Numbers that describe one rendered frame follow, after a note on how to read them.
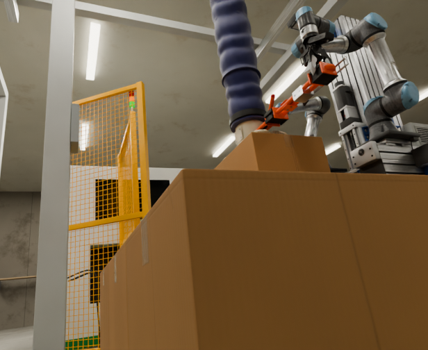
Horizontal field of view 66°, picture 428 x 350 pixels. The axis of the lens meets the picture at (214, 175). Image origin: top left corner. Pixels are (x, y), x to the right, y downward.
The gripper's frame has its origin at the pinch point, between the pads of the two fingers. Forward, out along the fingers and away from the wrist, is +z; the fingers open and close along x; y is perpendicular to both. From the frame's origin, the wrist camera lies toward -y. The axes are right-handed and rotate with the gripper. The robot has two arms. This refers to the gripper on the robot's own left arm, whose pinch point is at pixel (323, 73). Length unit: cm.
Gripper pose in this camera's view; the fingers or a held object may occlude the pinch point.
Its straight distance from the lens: 147.3
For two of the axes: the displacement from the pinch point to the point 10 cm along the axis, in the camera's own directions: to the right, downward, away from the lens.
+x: -9.2, -0.4, -4.0
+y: -3.9, 3.5, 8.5
